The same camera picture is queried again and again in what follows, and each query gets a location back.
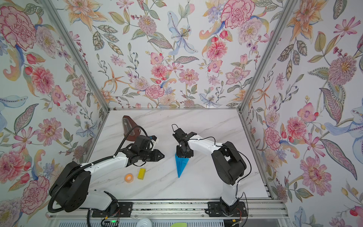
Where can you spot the brown wooden metronome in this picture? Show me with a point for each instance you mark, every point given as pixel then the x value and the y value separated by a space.
pixel 128 124

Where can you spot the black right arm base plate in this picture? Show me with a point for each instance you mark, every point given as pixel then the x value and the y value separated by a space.
pixel 227 209

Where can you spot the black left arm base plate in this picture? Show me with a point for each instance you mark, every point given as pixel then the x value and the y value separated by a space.
pixel 119 209

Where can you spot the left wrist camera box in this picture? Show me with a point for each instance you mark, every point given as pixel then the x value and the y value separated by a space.
pixel 154 140

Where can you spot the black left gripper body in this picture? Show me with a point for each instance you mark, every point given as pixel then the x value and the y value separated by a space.
pixel 141 153

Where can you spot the aluminium frame corner post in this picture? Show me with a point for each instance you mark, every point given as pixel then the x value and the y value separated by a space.
pixel 66 37
pixel 271 46

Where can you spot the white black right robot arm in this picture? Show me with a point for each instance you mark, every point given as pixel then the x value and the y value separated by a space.
pixel 229 163

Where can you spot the blue square paper sheet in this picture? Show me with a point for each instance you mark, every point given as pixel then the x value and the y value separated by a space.
pixel 181 163

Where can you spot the aluminium frame corner post left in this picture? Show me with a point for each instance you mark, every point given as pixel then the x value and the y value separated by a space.
pixel 66 37

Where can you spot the orange tape roll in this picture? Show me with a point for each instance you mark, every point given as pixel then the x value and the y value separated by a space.
pixel 129 178

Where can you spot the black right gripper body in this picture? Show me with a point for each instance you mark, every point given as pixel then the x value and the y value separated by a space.
pixel 181 153

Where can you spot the yellow cylinder block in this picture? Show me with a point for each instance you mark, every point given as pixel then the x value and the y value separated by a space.
pixel 141 174

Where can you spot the green object below rail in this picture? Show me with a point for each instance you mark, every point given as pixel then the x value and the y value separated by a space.
pixel 179 224

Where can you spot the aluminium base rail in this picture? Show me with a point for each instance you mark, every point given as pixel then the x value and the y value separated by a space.
pixel 188 209

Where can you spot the aluminium frame corner post right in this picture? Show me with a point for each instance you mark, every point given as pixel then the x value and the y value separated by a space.
pixel 271 46

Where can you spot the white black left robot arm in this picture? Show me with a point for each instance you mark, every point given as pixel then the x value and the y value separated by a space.
pixel 71 189

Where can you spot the white round object below rail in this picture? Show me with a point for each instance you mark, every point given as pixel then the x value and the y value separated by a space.
pixel 144 222

